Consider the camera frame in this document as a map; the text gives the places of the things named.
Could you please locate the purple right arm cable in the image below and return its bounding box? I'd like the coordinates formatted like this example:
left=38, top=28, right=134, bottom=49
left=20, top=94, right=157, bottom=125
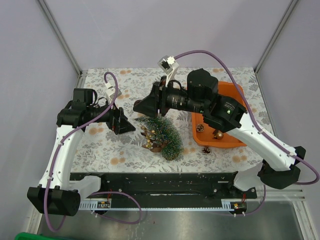
left=174, top=49, right=320, bottom=218

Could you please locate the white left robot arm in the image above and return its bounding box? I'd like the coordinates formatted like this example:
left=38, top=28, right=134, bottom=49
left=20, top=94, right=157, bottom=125
left=27, top=88, right=135, bottom=216

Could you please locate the floral patterned table mat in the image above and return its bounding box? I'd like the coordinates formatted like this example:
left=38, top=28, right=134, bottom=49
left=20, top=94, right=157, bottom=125
left=72, top=68, right=262, bottom=173

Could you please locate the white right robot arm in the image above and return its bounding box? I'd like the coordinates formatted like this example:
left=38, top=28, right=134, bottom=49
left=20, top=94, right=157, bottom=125
left=133, top=68, right=301, bottom=198

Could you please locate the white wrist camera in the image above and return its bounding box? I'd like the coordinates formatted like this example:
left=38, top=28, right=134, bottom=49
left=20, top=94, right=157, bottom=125
left=104, top=82, right=116, bottom=103
left=158, top=55, right=180, bottom=87

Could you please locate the frosted pine cone ornament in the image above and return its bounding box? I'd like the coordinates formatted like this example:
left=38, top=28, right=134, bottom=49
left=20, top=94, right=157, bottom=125
left=195, top=123, right=205, bottom=133

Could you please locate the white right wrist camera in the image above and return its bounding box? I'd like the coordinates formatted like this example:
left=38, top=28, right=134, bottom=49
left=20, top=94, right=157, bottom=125
left=158, top=55, right=180, bottom=87

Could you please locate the orange plastic bin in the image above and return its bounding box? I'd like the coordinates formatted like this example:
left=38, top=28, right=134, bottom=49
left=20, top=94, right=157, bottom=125
left=191, top=81, right=247, bottom=149

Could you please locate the green plastic object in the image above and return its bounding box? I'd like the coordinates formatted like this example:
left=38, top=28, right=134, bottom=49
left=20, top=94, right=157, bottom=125
left=14, top=232, right=54, bottom=240

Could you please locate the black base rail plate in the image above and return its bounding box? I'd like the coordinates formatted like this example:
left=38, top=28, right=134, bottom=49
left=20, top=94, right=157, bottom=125
left=70, top=172, right=257, bottom=200

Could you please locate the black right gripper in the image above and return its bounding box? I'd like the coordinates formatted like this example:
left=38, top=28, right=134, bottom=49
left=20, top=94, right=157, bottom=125
left=132, top=76, right=207, bottom=119

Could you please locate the white slotted cable duct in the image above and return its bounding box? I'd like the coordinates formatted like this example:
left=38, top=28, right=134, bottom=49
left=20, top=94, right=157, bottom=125
left=79, top=199, right=234, bottom=212

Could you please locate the gold berry ribbon sprig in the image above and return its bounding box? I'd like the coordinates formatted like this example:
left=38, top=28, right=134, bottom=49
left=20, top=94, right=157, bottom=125
left=140, top=125, right=169, bottom=153

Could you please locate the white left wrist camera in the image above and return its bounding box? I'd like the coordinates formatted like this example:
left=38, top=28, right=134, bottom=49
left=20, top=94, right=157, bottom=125
left=104, top=82, right=116, bottom=103

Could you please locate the small pine cone ornament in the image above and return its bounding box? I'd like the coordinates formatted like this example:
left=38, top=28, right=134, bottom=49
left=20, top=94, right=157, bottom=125
left=202, top=147, right=211, bottom=154

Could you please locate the small green christmas tree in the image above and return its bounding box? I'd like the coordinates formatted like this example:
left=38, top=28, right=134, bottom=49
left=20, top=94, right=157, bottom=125
left=134, top=116, right=184, bottom=161

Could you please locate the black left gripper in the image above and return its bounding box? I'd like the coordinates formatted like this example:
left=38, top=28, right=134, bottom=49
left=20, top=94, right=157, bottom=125
left=87, top=96, right=136, bottom=134

